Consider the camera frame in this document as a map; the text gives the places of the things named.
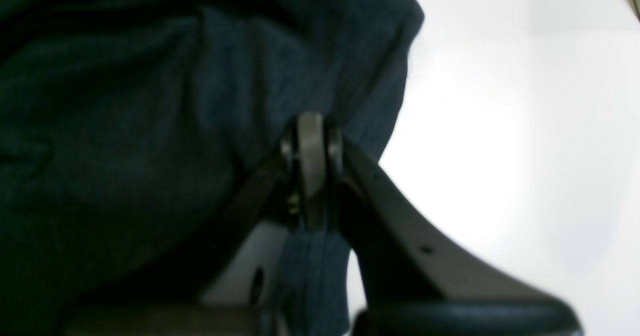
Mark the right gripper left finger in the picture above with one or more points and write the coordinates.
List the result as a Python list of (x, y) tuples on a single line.
[(223, 280)]

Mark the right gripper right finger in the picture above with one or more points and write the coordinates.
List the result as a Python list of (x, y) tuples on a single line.
[(417, 281)]

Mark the black t-shirt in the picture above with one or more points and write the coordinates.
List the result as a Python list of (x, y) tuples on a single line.
[(126, 124)]

